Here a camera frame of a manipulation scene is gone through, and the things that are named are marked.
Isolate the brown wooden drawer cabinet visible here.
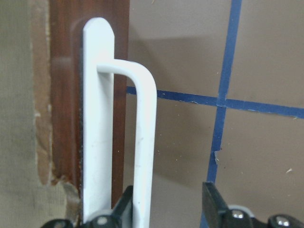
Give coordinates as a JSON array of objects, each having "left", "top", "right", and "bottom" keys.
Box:
[{"left": 30, "top": 0, "right": 131, "bottom": 228}]

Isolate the white drawer handle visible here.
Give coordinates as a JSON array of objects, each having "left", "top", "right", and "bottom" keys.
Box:
[{"left": 83, "top": 18, "right": 157, "bottom": 228}]

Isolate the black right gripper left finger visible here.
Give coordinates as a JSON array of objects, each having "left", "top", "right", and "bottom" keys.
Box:
[{"left": 38, "top": 185, "right": 134, "bottom": 228}]

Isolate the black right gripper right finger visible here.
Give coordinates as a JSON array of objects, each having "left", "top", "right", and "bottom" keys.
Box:
[{"left": 201, "top": 182, "right": 304, "bottom": 228}]

